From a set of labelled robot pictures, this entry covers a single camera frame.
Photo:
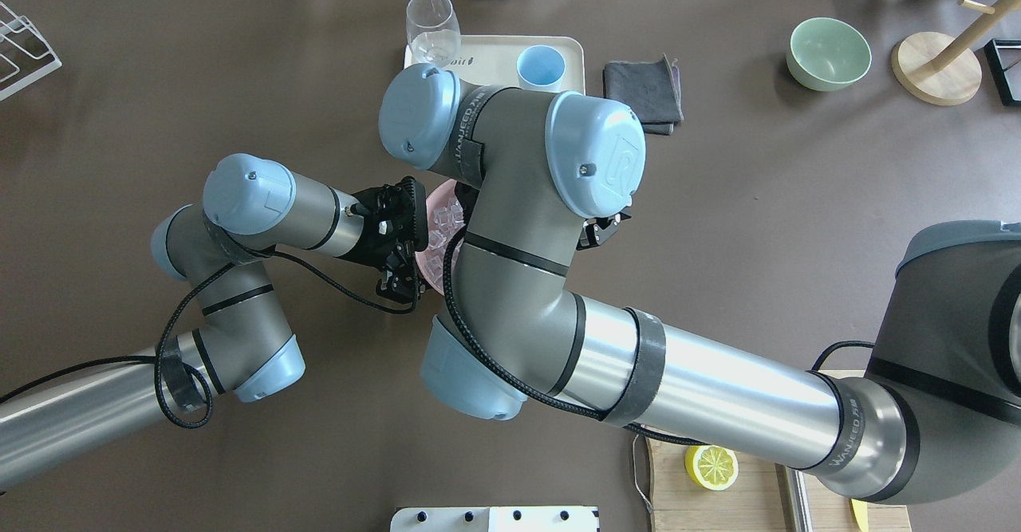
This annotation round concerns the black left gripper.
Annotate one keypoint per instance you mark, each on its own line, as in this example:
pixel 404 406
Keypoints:
pixel 368 246

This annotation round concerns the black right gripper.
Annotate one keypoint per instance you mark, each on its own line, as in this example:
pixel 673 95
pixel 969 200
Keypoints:
pixel 600 232

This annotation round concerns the pink bowl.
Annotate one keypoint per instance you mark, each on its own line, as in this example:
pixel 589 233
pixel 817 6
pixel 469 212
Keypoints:
pixel 427 265

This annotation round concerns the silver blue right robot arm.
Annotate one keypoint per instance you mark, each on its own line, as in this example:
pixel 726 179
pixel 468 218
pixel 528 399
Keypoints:
pixel 935 414

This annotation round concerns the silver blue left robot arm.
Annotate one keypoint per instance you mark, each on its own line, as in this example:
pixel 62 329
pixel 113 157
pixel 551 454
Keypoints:
pixel 229 334

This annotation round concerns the clear ice cubes pile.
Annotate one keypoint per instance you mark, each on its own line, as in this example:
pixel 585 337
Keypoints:
pixel 445 225

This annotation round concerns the light blue cup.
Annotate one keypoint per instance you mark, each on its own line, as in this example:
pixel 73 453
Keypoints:
pixel 540 68

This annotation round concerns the grey folded cloth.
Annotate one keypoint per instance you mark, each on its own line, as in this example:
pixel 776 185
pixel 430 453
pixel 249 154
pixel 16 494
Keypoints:
pixel 653 90

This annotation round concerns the cream serving tray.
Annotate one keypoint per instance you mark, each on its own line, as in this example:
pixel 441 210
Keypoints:
pixel 492 60

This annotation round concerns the clear wine glass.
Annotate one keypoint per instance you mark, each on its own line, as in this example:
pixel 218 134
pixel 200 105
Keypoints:
pixel 432 31

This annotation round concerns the half lemon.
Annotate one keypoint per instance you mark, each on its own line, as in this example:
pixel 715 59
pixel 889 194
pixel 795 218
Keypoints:
pixel 712 467

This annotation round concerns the pale green bowl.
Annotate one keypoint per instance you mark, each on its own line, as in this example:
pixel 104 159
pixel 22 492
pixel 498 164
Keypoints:
pixel 827 54

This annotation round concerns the bamboo cutting board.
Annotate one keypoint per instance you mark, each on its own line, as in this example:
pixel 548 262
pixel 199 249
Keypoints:
pixel 757 502

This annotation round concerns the steel muddler black tip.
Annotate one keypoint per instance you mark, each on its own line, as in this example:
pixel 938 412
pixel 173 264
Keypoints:
pixel 797 501

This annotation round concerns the yellow plastic knife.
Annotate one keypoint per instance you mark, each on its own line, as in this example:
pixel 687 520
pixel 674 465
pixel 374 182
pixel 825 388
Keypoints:
pixel 860 514

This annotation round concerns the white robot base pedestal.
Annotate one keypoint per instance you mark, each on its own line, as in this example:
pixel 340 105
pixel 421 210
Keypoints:
pixel 497 518

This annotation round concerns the white wire cup rack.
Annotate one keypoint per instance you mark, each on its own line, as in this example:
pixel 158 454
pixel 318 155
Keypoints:
pixel 26 55

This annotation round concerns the black picture frame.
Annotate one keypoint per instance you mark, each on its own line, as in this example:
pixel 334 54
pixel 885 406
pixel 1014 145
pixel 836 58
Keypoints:
pixel 1002 55

